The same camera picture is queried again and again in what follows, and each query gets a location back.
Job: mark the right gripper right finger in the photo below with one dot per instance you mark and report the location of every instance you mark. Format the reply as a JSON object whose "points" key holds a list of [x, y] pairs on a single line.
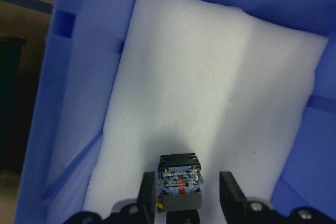
{"points": [[232, 198]]}

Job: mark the yellow push button switch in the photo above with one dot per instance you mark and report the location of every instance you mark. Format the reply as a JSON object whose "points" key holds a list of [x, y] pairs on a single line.
{"points": [[179, 183]]}

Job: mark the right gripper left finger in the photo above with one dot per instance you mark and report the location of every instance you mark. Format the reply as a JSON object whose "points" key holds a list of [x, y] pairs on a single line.
{"points": [[146, 198]]}

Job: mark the green conveyor belt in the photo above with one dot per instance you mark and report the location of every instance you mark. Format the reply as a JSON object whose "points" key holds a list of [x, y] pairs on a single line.
{"points": [[11, 48]]}

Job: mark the white foam pad destination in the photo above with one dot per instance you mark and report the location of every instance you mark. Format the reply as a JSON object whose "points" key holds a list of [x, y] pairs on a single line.
{"points": [[209, 79]]}

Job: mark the blue destination bin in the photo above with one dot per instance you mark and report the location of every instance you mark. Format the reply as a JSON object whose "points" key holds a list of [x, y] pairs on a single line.
{"points": [[83, 48]]}

